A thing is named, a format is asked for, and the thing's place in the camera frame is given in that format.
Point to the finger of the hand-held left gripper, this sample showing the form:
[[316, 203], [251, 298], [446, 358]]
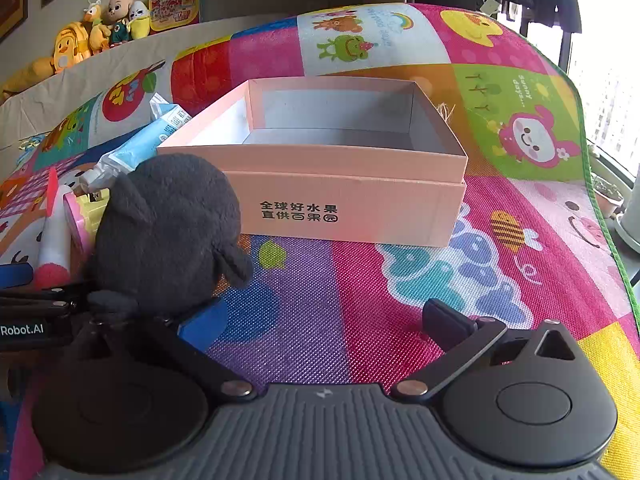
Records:
[[15, 276], [40, 296]]

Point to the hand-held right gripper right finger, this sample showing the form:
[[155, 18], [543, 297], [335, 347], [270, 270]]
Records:
[[445, 322]]

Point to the small yellow duck plush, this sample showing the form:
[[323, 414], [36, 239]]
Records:
[[97, 30]]

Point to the pink cardboard box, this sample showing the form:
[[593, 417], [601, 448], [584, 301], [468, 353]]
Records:
[[350, 195]]

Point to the small potted plant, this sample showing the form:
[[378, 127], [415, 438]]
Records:
[[607, 195]]

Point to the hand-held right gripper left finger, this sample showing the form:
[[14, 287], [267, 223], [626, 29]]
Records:
[[205, 325]]

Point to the colourful printed play mat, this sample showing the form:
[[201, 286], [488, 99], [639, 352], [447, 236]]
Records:
[[350, 285]]

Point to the boy doll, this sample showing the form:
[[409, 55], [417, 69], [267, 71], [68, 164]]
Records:
[[117, 15]]

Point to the banana plush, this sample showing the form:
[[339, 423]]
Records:
[[137, 20]]

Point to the white plant pot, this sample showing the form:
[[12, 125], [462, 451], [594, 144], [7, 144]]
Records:
[[630, 230]]

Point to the blue white wipes packet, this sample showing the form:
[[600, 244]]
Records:
[[145, 145]]

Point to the white pink pen toy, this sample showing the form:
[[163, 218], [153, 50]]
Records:
[[55, 240]]

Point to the pink round toy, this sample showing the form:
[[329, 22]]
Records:
[[77, 220]]

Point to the black plush toy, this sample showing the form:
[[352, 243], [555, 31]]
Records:
[[165, 230]]

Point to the large yellow duck plush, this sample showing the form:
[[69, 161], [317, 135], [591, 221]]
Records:
[[67, 50]]

